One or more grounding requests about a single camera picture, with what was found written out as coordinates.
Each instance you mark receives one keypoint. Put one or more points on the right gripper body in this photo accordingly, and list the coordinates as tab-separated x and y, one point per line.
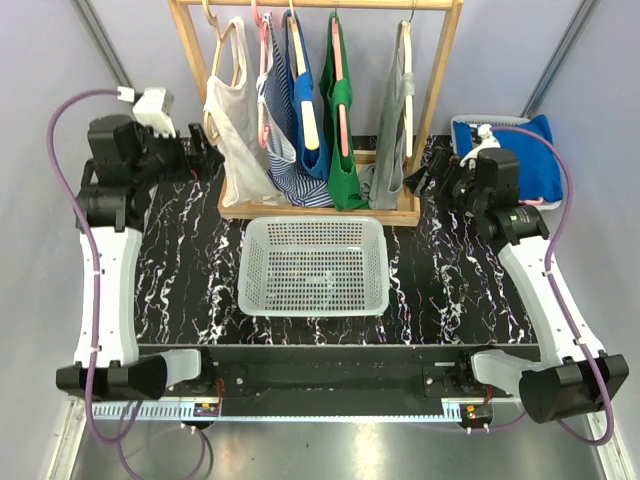
456	188

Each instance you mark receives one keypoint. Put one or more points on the blue folded cloth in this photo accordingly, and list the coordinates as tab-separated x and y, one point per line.
525	160

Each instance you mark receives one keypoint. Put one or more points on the white perforated plastic basket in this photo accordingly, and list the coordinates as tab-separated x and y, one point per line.
314	266

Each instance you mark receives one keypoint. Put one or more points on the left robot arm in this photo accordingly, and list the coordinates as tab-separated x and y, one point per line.
107	364

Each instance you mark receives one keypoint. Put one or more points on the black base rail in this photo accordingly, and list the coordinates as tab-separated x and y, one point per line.
334	382

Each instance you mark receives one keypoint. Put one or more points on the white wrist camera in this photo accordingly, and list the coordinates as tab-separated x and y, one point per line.
487	140
153	109

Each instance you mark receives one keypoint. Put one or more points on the grey side basket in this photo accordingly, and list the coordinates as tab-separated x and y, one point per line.
500	120

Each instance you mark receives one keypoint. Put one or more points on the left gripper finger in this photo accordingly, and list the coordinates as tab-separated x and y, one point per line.
199	144
205	166

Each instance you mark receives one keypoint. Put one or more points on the wooden clothes rack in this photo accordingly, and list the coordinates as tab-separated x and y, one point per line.
408	213

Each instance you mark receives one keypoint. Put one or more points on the pink hanger with striped top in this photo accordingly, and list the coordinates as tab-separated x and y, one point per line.
263	123

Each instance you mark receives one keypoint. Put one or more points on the pink hanger with green top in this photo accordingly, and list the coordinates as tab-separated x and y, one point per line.
339	75

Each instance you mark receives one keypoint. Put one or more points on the light wooden hanger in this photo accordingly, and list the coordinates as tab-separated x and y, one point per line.
222	39

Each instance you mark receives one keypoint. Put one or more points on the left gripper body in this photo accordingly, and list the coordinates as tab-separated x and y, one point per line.
162	157

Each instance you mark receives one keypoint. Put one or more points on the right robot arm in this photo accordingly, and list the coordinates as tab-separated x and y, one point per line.
574	375

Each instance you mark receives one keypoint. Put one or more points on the blue white striped tank top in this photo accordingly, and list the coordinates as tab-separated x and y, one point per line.
299	188

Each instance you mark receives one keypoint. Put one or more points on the wooden hanger with blue top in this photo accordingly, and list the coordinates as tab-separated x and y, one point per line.
311	138

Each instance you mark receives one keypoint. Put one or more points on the pink hanger in side basket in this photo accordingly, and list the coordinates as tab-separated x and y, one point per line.
533	202

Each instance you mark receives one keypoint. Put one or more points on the cream hanger with grey top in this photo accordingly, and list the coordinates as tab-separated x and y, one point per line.
408	65

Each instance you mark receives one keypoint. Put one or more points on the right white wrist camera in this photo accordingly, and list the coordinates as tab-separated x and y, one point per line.
487	140

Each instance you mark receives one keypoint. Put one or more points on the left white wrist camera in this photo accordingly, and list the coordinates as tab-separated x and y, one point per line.
153	109

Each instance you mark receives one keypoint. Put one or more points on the green tank top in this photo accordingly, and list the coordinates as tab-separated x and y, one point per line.
343	182

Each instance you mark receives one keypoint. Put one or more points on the grey tank top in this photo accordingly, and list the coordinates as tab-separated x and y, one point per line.
382	181

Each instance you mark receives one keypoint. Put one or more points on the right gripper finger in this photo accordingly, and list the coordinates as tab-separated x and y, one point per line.
425	172
423	187

